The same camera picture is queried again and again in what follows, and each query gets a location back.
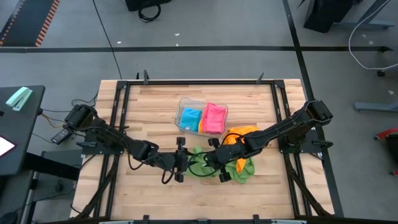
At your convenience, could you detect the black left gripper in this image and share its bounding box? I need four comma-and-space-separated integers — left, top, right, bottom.
158, 136, 195, 184

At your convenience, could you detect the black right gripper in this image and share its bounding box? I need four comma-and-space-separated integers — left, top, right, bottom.
203, 138, 246, 184

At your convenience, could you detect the small green microfiber towel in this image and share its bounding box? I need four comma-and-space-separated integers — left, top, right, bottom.
185, 146, 218, 178

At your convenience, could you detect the blue microfiber towel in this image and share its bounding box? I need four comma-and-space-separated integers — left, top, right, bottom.
179, 107, 203, 132

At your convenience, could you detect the pink microfiber towel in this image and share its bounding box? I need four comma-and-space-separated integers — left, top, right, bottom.
201, 102, 228, 134

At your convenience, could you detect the large green microfiber towel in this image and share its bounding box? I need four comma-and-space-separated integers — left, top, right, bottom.
225, 157, 256, 184

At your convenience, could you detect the clear plastic bin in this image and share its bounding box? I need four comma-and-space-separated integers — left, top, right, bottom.
174, 97, 229, 138

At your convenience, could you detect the black power brick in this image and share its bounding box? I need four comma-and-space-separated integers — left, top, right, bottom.
50, 129, 71, 146

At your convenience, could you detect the black equipment stand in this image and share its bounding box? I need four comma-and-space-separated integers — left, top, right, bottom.
0, 151, 82, 224

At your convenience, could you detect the black equipment box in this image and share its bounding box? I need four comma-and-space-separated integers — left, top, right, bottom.
125, 0, 172, 12

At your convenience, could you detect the black side desk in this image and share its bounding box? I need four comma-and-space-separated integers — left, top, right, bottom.
0, 85, 46, 177

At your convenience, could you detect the grey metal desk foot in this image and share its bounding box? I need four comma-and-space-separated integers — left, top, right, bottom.
353, 101, 398, 112

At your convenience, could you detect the red chair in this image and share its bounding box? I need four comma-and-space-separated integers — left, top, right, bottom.
374, 127, 398, 177

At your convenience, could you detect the mint green stapler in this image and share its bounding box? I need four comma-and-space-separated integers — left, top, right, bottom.
5, 86, 34, 112

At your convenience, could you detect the black equipment cabinet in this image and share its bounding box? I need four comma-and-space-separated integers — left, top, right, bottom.
303, 0, 364, 34

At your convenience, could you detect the orange-striped black floor mat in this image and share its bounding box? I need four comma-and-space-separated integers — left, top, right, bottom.
0, 0, 60, 47

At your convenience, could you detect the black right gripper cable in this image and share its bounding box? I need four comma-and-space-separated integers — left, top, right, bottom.
188, 133, 243, 178

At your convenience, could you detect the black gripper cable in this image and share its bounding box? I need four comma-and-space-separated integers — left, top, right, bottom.
127, 149, 175, 185
188, 133, 243, 178

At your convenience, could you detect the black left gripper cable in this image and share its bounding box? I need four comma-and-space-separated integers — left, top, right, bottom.
127, 149, 175, 185

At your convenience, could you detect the black cable bundle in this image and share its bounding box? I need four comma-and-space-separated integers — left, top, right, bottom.
40, 92, 99, 128

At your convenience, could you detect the yellow floor cable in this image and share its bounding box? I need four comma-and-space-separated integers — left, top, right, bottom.
42, 113, 65, 129

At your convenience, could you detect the coiled black cable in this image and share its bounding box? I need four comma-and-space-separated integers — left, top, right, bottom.
138, 2, 162, 22

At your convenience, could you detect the thin black floor cable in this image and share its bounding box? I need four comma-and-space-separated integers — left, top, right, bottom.
92, 0, 123, 79

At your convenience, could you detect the white floor cable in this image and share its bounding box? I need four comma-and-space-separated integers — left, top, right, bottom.
348, 0, 398, 71

